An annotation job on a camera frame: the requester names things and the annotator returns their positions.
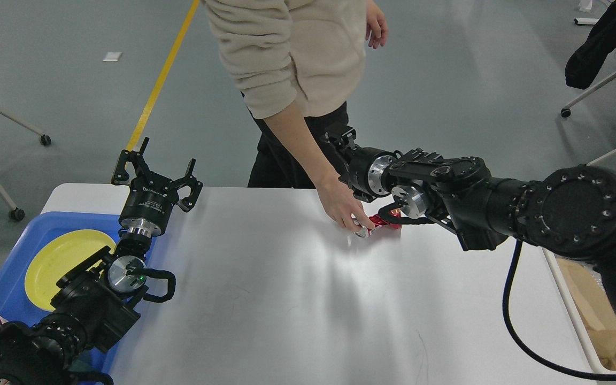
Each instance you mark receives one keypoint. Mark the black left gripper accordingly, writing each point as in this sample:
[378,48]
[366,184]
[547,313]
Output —
[149,206]

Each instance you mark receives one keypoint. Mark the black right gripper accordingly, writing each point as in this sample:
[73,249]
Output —
[365,166]

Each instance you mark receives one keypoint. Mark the red foil wrapper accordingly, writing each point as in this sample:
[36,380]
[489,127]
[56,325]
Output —
[379,222]

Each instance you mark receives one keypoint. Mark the yellow plastic plate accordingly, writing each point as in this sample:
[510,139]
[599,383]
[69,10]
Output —
[56,259]

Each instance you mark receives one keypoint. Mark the brown paper bag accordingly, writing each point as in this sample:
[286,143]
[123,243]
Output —
[595,311]

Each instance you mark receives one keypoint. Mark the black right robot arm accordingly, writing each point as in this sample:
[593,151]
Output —
[571,213]

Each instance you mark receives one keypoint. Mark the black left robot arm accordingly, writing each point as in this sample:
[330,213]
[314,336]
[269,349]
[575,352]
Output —
[95,304]

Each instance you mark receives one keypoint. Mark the person right forearm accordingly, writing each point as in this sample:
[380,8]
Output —
[290,128]

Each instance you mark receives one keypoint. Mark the person right hand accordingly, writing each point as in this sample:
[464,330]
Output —
[340,205]

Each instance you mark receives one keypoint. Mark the person left hand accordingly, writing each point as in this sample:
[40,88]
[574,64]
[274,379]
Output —
[377,30]

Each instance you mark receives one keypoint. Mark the blue plastic tray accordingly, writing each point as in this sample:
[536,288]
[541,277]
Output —
[14,304]

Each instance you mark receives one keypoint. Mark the beige plastic bin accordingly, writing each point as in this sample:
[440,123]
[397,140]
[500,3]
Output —
[578,325]

